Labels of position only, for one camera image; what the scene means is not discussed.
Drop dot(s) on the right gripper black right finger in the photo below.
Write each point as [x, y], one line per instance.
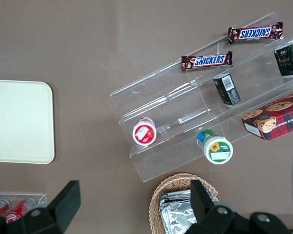
[201, 202]

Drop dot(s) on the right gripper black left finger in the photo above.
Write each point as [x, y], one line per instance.
[67, 202]

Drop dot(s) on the oval light wicker basket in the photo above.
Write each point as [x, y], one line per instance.
[175, 181]

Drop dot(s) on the beige plastic tray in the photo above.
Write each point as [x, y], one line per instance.
[19, 122]

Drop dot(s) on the clear acrylic bottle rack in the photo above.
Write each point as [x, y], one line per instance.
[41, 198]

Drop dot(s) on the silver foil pack stack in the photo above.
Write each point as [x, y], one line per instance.
[175, 214]

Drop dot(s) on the green lid yogurt cup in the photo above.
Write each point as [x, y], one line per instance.
[217, 149]

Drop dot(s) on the red lid yogurt cup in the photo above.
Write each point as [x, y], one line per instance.
[144, 132]

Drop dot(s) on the clear acrylic stepped stand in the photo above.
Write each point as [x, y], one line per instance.
[161, 102]

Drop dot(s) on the red tartan cookie box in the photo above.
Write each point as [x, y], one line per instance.
[276, 119]

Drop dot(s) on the small black tea box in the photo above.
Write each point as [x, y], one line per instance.
[227, 90]
[289, 59]

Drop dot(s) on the brown Snickers bar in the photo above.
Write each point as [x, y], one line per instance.
[207, 61]
[255, 33]

